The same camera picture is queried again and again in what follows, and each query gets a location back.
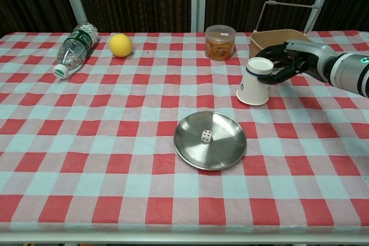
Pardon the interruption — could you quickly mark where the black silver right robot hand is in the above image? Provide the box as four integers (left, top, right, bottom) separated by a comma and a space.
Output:
254, 39, 338, 85

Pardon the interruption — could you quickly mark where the stainless steel plate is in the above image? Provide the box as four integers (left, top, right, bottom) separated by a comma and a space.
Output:
173, 111, 248, 171

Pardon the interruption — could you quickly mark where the white paper cup blue stripe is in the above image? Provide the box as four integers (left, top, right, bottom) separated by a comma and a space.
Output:
236, 57, 275, 106

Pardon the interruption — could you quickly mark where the small white die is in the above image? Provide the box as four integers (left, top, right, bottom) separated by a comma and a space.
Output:
201, 129, 213, 145

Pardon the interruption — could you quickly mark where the yellow ball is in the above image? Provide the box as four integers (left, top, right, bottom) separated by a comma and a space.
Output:
108, 33, 133, 58

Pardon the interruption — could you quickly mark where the brown paper rectangular bowl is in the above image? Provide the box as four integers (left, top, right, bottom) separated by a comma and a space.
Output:
249, 29, 312, 58

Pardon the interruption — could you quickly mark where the clear plastic water bottle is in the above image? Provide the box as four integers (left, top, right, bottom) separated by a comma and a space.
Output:
52, 21, 100, 80

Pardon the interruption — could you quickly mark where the red blue checkered tablecloth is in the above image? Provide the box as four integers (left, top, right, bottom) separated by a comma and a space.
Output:
0, 30, 369, 234

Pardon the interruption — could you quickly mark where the clear jar with orange contents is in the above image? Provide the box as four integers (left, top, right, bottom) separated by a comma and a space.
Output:
204, 24, 236, 62

